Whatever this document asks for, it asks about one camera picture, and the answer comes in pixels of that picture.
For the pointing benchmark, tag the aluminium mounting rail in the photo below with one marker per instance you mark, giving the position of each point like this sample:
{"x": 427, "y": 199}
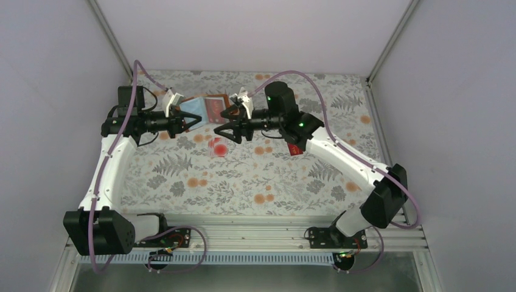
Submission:
{"x": 277, "y": 233}

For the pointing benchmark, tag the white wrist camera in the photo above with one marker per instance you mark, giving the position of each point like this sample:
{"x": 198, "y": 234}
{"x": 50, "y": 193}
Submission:
{"x": 171, "y": 99}
{"x": 242, "y": 98}

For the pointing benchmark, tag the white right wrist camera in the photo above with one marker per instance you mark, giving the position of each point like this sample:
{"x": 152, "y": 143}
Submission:
{"x": 242, "y": 98}

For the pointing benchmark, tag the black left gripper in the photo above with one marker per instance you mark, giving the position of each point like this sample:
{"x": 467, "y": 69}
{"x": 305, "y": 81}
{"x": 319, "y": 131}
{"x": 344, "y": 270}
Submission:
{"x": 176, "y": 123}

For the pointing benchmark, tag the dark red credit card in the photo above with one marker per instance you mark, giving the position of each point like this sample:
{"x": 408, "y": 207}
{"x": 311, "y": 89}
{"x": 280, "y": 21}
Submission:
{"x": 294, "y": 150}

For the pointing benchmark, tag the brown leather card holder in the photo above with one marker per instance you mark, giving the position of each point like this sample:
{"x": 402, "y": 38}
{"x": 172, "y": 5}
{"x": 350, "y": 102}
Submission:
{"x": 196, "y": 105}

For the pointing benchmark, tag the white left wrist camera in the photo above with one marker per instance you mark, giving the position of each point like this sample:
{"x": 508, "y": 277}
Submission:
{"x": 171, "y": 99}

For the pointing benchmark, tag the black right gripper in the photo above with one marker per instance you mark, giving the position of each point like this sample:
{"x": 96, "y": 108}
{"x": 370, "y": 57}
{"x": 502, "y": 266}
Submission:
{"x": 243, "y": 126}

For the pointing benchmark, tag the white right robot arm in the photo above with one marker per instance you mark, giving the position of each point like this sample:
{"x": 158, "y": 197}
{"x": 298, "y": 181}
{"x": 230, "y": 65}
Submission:
{"x": 384, "y": 183}

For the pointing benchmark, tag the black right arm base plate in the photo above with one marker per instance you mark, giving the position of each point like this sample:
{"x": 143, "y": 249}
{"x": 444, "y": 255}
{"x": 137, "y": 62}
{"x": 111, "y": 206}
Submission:
{"x": 331, "y": 238}

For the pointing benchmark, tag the aluminium corner frame post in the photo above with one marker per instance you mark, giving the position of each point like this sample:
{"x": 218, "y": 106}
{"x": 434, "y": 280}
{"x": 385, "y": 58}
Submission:
{"x": 400, "y": 27}

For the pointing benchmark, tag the blue slotted cable duct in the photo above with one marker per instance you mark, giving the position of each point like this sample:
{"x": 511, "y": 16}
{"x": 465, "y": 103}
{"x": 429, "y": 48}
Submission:
{"x": 224, "y": 258}

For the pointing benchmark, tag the left aluminium corner post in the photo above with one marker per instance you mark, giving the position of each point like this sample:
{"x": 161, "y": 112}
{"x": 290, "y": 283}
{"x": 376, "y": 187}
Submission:
{"x": 109, "y": 33}

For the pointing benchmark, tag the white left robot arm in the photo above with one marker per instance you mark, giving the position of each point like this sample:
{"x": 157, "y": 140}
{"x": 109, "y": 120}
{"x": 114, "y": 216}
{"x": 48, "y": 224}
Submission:
{"x": 98, "y": 225}

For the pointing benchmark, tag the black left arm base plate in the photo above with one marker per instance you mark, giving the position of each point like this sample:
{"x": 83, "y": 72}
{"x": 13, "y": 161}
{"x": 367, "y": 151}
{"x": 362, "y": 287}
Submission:
{"x": 179, "y": 238}

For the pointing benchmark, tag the bright red credit card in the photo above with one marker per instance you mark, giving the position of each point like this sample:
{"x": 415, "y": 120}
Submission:
{"x": 214, "y": 107}

